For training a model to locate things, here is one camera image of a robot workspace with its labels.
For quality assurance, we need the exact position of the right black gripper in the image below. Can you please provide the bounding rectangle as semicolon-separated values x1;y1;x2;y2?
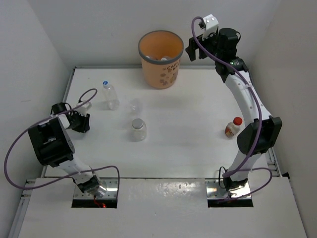
186;29;221;62

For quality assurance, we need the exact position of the tall blue label bottle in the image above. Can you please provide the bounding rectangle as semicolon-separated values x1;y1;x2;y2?
160;56;172;61

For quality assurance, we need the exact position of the orange plastic bin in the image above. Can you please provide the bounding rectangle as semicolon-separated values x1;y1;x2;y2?
138;30;184;89

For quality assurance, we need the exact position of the blue cap clear bottle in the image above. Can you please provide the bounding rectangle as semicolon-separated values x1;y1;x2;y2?
103;81;119;111

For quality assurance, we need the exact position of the grey cap clear jar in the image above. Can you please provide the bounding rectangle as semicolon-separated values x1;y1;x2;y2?
131;118;147;142

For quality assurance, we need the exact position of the red cap juice bottle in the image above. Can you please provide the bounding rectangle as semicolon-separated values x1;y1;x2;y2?
224;117;243;138

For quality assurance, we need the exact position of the small capless clear bottle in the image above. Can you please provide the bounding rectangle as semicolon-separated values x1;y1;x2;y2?
130;98;143;114

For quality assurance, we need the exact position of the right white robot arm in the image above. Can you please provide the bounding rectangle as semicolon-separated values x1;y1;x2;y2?
185;28;282;191

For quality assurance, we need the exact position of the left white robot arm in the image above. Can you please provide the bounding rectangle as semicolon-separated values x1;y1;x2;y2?
28;102;107;198

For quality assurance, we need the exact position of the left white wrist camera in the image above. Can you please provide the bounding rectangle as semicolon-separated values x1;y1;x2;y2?
76;102;92;115

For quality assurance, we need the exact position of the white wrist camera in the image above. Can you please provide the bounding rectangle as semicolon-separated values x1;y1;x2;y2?
76;102;92;115
199;14;219;41

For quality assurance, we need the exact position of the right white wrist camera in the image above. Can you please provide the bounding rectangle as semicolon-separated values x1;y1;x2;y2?
199;14;219;41

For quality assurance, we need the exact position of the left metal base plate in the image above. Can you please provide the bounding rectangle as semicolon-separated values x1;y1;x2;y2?
73;178;119;200

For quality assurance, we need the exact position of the metal base plate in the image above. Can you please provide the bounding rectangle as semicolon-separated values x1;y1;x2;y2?
205;178;251;200
73;178;119;200

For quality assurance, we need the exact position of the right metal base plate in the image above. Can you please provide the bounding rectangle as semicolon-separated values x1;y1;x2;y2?
205;178;251;200

